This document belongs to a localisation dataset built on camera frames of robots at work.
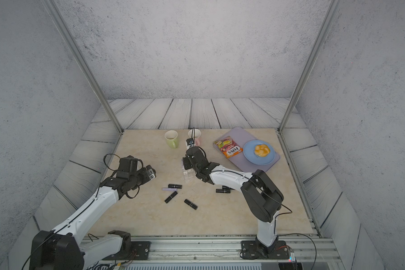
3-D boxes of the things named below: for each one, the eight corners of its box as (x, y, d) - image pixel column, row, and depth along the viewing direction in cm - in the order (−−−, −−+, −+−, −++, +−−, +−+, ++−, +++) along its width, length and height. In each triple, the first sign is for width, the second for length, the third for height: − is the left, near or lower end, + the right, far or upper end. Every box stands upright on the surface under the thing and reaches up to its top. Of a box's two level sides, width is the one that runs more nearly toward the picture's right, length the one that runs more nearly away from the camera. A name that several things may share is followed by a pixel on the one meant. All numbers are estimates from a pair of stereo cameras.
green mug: (165, 152, 109) (162, 142, 102) (168, 139, 116) (165, 130, 110) (177, 152, 109) (175, 142, 102) (179, 139, 116) (177, 130, 110)
